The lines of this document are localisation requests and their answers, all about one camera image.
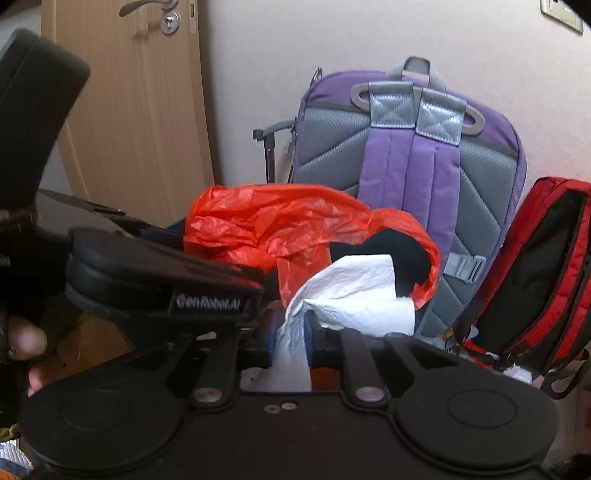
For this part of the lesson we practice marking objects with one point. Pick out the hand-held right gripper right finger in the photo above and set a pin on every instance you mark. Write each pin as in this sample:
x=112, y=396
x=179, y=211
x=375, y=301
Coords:
x=360, y=364

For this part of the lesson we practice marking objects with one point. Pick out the beige wall socket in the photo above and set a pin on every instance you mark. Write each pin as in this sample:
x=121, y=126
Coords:
x=561, y=14

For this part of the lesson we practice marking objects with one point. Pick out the purple grey backpack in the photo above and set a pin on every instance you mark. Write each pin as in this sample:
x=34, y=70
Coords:
x=466, y=184

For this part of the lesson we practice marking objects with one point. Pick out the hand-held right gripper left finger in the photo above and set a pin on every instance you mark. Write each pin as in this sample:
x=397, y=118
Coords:
x=214, y=364

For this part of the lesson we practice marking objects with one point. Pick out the silver door lock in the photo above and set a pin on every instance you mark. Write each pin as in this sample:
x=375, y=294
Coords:
x=170, y=23

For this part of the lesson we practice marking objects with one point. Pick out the red black backpack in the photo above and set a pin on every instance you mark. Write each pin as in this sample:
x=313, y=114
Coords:
x=545, y=277

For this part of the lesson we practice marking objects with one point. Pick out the beige wooden door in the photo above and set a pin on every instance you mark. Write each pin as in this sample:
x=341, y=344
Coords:
x=138, y=115

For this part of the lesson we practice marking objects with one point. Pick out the white paper tissue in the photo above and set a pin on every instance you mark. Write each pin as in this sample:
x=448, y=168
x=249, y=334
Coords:
x=355, y=295

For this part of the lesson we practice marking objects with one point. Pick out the orange plastic bag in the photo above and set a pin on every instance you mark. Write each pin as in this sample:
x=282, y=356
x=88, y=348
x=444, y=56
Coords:
x=277, y=221

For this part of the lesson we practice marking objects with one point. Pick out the small white crumpled paper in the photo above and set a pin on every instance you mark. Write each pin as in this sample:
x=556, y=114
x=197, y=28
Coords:
x=518, y=374

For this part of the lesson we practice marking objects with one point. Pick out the person's left hand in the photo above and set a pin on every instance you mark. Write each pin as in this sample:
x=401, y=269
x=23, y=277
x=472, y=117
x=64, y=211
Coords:
x=27, y=339

